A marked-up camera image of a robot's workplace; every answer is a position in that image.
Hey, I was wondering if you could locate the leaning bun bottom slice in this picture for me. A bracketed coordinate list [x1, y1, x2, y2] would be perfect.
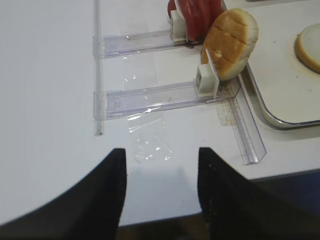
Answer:
[201, 8, 259, 81]

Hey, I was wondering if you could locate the left tomato slice stack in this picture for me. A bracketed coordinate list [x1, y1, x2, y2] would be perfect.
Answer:
[177, 0, 223, 42]

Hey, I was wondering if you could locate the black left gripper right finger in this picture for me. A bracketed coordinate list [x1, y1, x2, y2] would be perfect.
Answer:
[197, 147, 320, 240]

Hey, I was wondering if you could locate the clear rod far left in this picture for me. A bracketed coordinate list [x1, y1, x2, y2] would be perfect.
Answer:
[93, 0, 104, 136]

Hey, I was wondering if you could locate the clear rail left of tray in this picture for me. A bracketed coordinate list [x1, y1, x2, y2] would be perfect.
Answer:
[221, 71, 267, 165]

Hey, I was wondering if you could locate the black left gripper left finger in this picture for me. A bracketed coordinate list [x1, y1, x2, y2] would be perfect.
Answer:
[0, 148, 127, 240]

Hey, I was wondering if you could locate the white bun bottom on tray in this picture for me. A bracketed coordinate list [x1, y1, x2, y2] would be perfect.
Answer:
[294, 23, 320, 74]

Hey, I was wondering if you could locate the clear track lower left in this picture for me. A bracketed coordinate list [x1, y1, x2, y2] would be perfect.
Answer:
[93, 79, 240, 121]

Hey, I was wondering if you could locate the metal baking tray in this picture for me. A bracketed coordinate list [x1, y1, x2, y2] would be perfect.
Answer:
[223, 0, 320, 129]

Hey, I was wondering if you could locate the clear adhesive tape strip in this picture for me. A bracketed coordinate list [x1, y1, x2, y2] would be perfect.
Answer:
[123, 54, 172, 164]

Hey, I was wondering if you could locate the clear track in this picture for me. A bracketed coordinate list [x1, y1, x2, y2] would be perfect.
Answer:
[93, 30, 190, 59]
[93, 79, 240, 121]

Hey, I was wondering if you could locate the white pusher block upper left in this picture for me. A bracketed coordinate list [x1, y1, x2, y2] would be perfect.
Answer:
[170, 10, 188, 42]

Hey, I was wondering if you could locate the clear track upper left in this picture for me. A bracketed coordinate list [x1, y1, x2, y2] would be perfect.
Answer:
[93, 30, 190, 59]

